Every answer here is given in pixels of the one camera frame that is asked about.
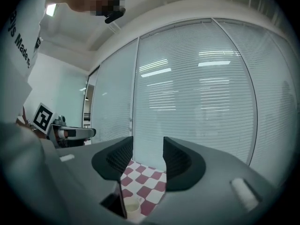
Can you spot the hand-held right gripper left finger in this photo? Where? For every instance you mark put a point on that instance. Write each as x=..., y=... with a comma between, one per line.
x=70, y=172

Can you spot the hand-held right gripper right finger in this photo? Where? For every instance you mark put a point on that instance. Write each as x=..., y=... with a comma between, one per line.
x=211, y=184

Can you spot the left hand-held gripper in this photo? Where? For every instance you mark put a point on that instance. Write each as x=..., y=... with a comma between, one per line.
x=42, y=118

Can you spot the person's left hand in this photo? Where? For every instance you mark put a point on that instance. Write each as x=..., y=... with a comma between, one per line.
x=25, y=122

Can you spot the red white checkered tablecloth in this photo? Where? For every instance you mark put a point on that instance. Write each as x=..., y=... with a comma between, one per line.
x=145, y=179

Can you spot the person in white shirt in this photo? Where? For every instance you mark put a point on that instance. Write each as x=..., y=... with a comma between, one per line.
x=21, y=55

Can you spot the ceiling light panel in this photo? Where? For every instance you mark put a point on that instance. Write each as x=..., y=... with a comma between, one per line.
x=51, y=9

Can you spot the black head camera mount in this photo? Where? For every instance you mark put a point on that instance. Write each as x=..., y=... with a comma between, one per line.
x=114, y=16

